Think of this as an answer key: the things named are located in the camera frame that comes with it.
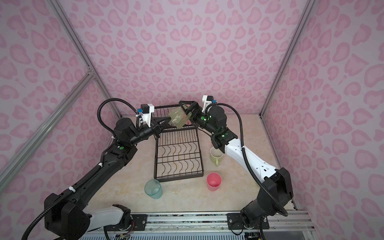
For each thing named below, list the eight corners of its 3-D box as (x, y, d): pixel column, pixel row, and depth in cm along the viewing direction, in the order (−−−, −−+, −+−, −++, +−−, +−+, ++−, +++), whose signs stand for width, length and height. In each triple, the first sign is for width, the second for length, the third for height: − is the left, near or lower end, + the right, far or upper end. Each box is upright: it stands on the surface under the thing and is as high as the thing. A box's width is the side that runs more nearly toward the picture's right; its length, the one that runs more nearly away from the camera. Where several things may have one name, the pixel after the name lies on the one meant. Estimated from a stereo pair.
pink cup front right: (206, 191, 85) (207, 184, 77) (206, 179, 89) (206, 172, 81) (220, 191, 85) (222, 184, 76) (218, 179, 89) (221, 172, 81)
